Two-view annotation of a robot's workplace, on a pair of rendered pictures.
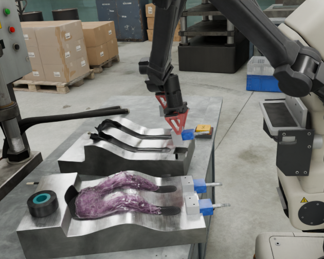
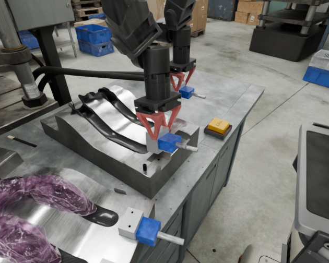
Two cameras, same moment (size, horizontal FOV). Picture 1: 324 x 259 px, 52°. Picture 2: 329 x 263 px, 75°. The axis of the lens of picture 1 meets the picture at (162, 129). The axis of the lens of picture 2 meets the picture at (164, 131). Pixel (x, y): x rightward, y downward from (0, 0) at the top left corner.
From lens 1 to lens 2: 0.74 m
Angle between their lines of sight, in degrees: 20
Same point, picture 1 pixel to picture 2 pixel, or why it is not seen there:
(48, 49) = not seen: hidden behind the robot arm
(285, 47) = not seen: outside the picture
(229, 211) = (238, 193)
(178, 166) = (144, 180)
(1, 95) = (4, 36)
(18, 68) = (54, 12)
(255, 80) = (315, 73)
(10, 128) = (19, 73)
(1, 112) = (3, 55)
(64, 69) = not seen: hidden behind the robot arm
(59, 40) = (158, 7)
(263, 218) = (268, 212)
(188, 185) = (126, 230)
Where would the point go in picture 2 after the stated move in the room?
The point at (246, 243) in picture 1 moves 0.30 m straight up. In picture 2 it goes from (241, 232) to (254, 204)
